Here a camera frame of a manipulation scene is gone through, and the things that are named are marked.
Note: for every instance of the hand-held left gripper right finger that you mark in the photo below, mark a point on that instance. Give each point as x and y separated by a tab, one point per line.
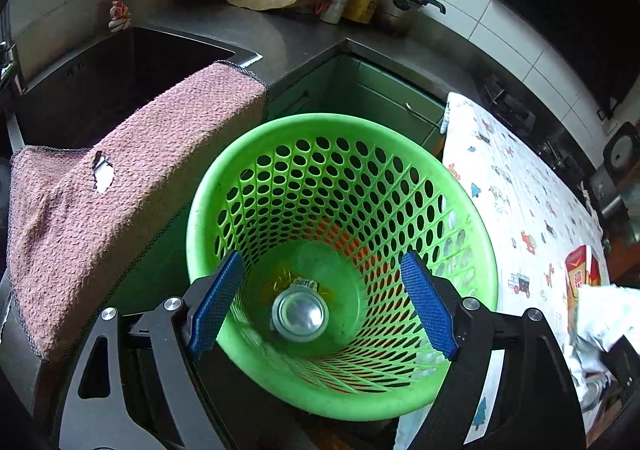
430	305

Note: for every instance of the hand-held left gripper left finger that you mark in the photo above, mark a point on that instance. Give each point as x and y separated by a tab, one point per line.
217	302

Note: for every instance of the green perforated plastic basket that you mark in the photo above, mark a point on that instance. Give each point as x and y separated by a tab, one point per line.
197	230

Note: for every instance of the aluminium drink can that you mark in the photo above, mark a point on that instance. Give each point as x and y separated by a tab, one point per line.
299	314

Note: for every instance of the white cartoon printed cloth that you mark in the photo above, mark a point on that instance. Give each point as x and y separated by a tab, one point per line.
500	210

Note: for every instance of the pink terry towel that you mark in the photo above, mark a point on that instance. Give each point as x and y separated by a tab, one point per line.
125	180

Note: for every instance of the red and white carton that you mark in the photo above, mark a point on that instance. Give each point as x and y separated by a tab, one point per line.
582	270

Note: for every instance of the white plastic bag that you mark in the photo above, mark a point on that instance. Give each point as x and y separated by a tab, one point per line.
607	315

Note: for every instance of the black gas stove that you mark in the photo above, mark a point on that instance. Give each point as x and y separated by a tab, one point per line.
515	110

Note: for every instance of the green kitchen cabinet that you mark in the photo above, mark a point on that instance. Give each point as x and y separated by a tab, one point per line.
360	90

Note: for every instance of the dark kitchen sink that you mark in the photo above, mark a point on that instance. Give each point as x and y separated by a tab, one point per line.
125	80

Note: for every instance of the grey metal appliance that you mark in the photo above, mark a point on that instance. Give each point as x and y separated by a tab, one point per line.
620	150

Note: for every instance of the steel pressure cooker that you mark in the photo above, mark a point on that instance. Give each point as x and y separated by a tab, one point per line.
400	10

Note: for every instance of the red and white ornament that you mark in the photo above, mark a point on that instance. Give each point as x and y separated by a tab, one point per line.
120	16

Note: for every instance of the small white jar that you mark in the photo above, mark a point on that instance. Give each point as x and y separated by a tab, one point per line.
331	9

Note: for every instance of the black range hood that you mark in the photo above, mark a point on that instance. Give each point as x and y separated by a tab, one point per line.
575	5

